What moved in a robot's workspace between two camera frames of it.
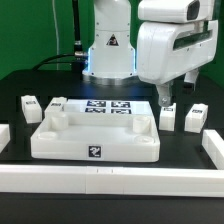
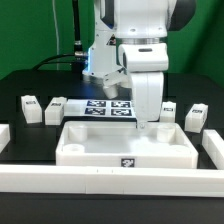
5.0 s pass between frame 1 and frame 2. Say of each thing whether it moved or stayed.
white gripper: moved
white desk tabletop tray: moved
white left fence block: stayed
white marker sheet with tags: stayed
